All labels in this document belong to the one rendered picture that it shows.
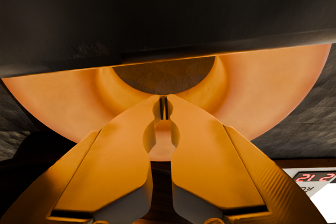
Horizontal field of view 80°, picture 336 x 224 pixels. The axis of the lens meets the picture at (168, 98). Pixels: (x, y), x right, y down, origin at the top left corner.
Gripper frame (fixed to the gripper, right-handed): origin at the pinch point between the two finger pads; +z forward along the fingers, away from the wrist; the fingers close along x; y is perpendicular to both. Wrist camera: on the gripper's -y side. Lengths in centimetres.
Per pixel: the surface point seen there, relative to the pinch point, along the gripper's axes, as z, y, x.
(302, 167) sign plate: 17.1, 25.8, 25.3
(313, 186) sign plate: 19, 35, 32
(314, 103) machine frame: 7.3, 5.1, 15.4
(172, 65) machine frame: 5.8, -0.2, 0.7
